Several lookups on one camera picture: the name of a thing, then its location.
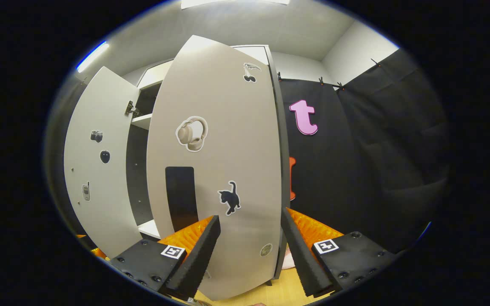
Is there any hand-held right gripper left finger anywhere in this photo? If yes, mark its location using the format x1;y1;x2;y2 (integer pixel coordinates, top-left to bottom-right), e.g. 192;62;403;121
108;215;222;300

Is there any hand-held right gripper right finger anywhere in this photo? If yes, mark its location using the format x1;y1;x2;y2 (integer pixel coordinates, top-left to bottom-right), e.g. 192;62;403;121
280;207;397;297

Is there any white door with camera stickers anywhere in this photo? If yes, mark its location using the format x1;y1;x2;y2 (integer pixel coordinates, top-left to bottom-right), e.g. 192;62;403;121
63;66;157;259

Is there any white door with headphone sticker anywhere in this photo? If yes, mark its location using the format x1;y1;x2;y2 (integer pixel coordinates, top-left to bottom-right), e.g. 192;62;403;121
146;35;291;301

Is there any white cabinet shelf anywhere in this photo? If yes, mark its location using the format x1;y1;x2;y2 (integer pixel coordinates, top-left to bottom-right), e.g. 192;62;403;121
131;113;153;131
138;219;162;240

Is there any small pink white figure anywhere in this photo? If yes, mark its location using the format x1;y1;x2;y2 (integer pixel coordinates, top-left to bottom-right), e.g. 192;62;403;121
281;250;297;271

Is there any ceiling light strip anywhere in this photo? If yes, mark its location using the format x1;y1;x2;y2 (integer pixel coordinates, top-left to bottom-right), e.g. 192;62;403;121
76;41;110;73

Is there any ceiling light panel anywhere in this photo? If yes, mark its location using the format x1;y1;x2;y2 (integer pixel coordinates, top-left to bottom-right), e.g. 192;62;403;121
180;0;291;10

